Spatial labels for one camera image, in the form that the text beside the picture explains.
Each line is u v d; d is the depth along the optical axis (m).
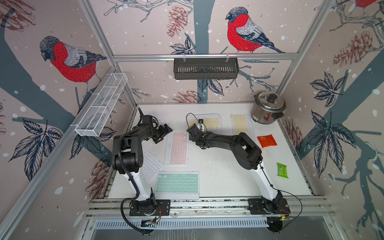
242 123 1.07
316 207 0.75
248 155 0.57
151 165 0.88
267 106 0.94
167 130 0.91
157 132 0.86
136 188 0.57
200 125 0.90
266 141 0.99
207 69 1.06
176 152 0.93
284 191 0.66
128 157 0.52
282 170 0.85
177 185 0.80
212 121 1.07
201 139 0.78
